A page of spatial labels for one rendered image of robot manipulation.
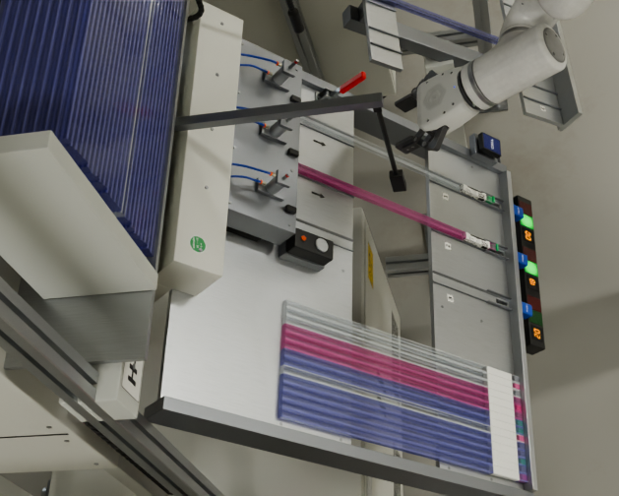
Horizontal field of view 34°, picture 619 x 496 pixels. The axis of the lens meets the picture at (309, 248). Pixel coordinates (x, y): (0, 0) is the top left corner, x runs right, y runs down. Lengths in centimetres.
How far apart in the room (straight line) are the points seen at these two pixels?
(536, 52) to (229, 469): 99
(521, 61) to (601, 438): 122
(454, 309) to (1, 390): 83
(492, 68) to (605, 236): 125
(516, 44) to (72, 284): 80
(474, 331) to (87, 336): 80
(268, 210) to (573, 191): 150
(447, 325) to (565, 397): 88
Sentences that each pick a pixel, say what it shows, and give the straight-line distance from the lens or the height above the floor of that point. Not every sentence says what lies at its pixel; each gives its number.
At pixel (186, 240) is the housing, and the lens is 145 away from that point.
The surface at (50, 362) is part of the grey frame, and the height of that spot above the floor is 150.
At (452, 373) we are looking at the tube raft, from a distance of 177.
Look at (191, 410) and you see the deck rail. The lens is 144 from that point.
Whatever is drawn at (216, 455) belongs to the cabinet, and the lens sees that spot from 206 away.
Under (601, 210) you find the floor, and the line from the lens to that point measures 290.
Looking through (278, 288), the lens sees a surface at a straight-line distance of 161.
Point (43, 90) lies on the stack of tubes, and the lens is 121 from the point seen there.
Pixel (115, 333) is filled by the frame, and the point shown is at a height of 139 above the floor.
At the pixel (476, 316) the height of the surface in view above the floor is 78.
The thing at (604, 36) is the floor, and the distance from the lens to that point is 327.
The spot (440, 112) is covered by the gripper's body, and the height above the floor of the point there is 110.
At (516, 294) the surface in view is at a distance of 196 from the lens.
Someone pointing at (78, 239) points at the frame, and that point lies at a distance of 123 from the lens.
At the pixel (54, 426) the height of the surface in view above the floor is 120.
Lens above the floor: 247
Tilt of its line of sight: 57 degrees down
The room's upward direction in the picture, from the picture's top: 25 degrees counter-clockwise
